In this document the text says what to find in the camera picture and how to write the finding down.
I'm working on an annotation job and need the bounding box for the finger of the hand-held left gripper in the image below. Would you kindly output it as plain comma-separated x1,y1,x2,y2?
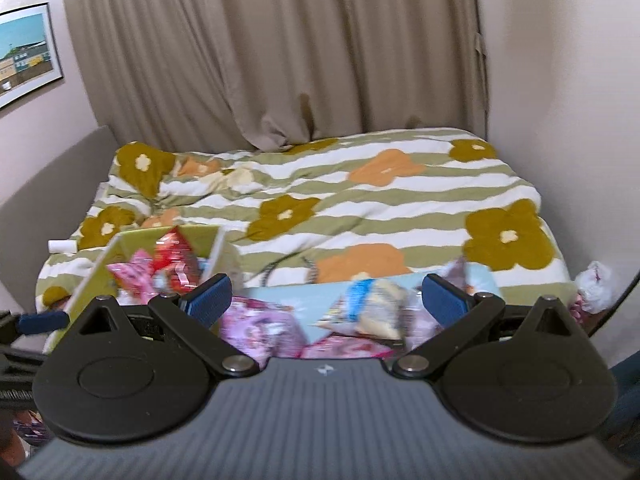
0,310,70,337

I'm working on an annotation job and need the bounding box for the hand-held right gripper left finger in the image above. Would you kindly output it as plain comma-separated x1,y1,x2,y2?
52,273,260,377

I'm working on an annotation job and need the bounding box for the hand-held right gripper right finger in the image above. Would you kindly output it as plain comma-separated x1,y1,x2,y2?
391,273,598,378

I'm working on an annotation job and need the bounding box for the red snack bag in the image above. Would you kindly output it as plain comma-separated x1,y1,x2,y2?
152,227,203,293

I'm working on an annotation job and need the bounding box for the yellow-green cardboard box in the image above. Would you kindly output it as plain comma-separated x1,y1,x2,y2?
65,225,242,313

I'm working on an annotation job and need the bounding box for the pile of snack packets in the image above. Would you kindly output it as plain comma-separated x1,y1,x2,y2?
220,260,473,361

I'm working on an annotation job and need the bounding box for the pink striped snack bag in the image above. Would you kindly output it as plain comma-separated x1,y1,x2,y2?
107,250,157,306

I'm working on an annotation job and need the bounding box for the light blue floral tablecloth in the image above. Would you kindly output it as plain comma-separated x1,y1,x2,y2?
240,265,501,361

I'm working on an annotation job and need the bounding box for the green striped floral blanket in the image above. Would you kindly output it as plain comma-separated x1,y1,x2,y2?
35,127,572,353

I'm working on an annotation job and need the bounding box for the grey upholstered headboard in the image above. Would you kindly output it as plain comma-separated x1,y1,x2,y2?
0,125,119,313

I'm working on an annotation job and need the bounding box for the pink patterned bin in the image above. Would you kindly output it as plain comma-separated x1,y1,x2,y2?
569,294,593,323

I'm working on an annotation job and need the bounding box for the white plastic bag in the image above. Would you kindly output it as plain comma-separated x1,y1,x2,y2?
574,260,614,312

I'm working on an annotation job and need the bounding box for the thin black pole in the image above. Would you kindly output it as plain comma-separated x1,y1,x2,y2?
590,269,640,338

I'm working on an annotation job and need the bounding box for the blue denim garment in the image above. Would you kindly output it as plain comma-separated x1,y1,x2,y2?
606,357,640,443

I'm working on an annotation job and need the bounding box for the beige curtain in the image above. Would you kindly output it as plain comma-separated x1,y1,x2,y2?
59,0,489,153

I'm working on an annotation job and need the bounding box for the framed wall picture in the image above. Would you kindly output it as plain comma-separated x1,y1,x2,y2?
0,2,65,111

